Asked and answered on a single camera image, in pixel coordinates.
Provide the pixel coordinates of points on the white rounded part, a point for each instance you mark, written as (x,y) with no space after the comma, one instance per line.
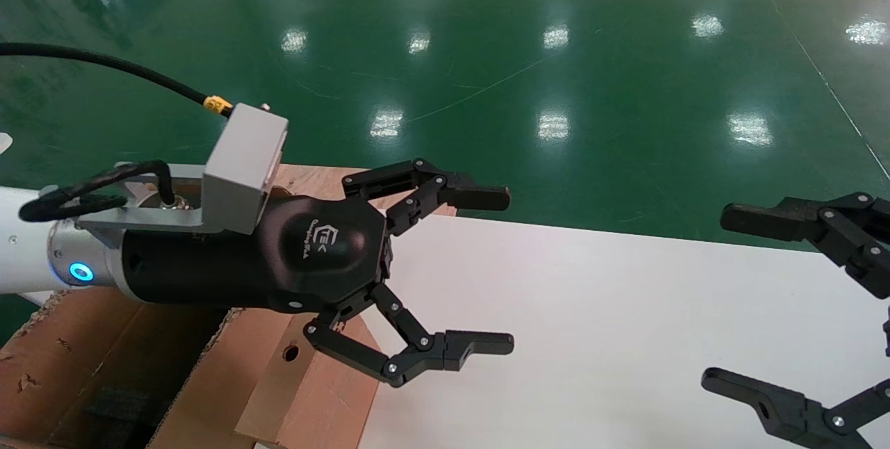
(4,143)

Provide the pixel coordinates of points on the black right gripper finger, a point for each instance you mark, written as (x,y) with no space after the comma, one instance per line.
(834,226)
(793,414)

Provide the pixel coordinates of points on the large open cardboard box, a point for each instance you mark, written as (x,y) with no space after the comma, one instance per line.
(90,345)

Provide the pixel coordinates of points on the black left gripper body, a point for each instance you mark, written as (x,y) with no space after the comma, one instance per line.
(208,268)

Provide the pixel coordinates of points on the white tube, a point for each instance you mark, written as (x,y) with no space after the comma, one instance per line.
(38,298)

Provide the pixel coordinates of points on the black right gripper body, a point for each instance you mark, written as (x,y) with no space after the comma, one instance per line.
(888,338)

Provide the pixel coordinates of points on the wooden plywood board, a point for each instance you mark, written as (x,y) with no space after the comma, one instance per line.
(313,181)

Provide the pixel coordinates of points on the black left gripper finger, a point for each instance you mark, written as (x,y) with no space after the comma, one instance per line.
(452,352)
(480,199)

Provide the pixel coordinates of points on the black foam insert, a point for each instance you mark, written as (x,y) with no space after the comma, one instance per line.
(115,414)

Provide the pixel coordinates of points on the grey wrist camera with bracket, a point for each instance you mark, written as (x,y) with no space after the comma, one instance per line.
(240,171)

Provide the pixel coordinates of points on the small cardboard box with hole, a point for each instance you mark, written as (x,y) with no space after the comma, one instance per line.
(327,393)

